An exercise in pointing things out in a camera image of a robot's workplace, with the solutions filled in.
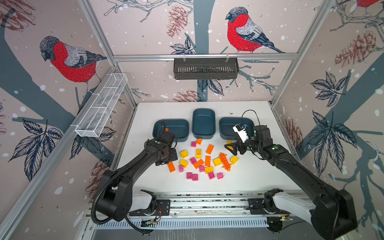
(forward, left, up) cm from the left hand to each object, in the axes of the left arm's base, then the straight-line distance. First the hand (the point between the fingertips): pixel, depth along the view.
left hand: (169, 159), depth 85 cm
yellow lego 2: (+6, -17, -5) cm, 19 cm away
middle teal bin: (+27, -21, -3) cm, 34 cm away
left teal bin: (+25, -4, -4) cm, 26 cm away
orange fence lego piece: (-2, -34, -5) cm, 34 cm away
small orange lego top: (+14, -18, -5) cm, 23 cm away
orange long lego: (+9, -24, -5) cm, 26 cm away
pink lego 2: (-8, -11, -5) cm, 15 cm away
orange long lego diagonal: (-1, -17, -5) cm, 18 cm away
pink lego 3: (+1, -14, -5) cm, 15 cm away
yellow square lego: (+1, -39, -4) cm, 39 cm away
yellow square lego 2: (0, -28, -4) cm, 28 cm away
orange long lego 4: (-3, -1, -5) cm, 6 cm away
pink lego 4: (-4, -7, -4) cm, 9 cm away
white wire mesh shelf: (+9, +34, +26) cm, 44 cm away
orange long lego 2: (+1, -23, -6) cm, 24 cm away
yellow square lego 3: (+5, -8, -5) cm, 11 cm away
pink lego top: (+12, -14, -4) cm, 19 cm away
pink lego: (-8, -29, -4) cm, 30 cm away
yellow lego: (-5, -23, -5) cm, 24 cm away
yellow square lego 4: (-1, -8, -4) cm, 9 cm away
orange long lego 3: (+24, +5, -4) cm, 25 cm away
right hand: (+5, -34, +10) cm, 36 cm away
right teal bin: (+29, -38, -4) cm, 48 cm away
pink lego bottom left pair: (-9, -15, -5) cm, 18 cm away
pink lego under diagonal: (-4, -19, -4) cm, 20 cm away
